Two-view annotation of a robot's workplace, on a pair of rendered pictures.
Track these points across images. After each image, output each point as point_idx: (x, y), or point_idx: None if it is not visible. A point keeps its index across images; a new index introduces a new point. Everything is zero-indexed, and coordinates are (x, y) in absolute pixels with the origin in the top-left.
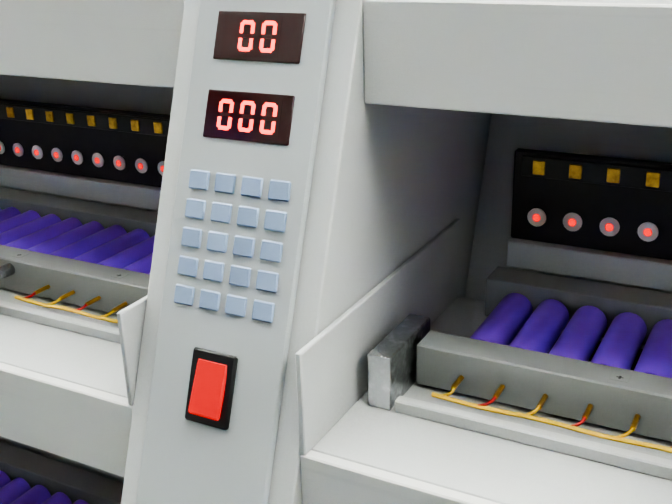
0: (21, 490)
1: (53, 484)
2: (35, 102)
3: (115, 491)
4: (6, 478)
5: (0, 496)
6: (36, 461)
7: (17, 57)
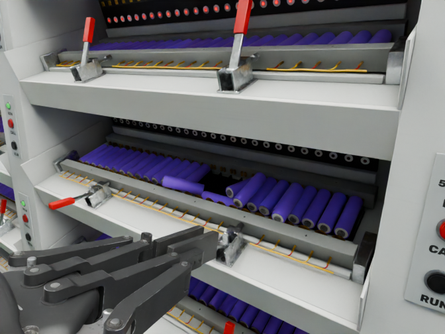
0: (257, 39)
1: (275, 33)
2: None
3: (314, 26)
4: (246, 38)
5: (249, 40)
6: (260, 29)
7: None
